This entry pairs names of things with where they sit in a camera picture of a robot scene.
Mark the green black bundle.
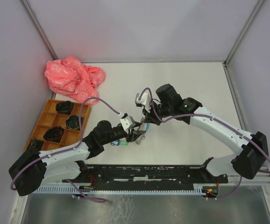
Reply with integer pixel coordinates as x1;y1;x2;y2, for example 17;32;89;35
65;115;80;131

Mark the white cable duct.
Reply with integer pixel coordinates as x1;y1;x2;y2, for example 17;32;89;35
34;184;205;196

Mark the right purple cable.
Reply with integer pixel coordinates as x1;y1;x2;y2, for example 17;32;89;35
141;87;270;201

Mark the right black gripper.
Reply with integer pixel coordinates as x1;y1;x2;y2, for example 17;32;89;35
142;100;172;126

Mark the purple cable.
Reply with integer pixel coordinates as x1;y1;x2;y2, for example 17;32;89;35
141;87;270;201
10;97;126;203

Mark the black bundle compartment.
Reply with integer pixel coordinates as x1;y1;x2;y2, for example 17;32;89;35
56;101;74;115
27;137;44;151
43;126;64;142

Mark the blue key tag on table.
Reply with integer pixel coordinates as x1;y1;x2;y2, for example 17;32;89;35
110;140;120;146

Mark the black bundle middle compartment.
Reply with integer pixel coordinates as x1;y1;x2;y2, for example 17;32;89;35
43;126;64;142

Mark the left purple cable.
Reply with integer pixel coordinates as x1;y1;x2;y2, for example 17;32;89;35
10;97;126;203

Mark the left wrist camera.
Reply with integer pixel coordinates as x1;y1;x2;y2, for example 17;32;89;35
120;113;135;131

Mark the black bundle bottom compartment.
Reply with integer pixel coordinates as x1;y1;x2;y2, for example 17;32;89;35
27;137;44;151

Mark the green key tag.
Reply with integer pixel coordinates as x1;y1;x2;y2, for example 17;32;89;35
119;140;128;146

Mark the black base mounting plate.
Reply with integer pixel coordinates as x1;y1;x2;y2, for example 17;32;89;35
71;164;228;189

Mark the aluminium frame rail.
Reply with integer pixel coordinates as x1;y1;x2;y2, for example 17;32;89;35
19;165;270;186

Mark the black bundle top compartment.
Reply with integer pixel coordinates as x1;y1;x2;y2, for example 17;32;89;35
56;101;74;115

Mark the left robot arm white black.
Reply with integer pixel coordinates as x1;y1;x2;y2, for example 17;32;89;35
8;120;146;196

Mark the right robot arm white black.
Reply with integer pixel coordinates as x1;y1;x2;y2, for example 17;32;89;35
135;84;269;182

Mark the silver keyring chain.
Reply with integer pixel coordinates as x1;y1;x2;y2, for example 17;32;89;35
135;123;149;145

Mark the pink plastic bag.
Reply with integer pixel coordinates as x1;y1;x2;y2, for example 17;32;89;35
44;56;106;103

